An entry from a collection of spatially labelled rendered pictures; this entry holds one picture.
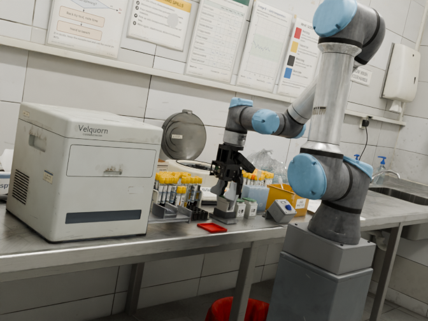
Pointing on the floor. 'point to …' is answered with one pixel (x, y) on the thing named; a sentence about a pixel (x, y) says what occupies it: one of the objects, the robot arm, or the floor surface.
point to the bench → (257, 235)
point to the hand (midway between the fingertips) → (226, 202)
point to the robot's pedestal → (316, 292)
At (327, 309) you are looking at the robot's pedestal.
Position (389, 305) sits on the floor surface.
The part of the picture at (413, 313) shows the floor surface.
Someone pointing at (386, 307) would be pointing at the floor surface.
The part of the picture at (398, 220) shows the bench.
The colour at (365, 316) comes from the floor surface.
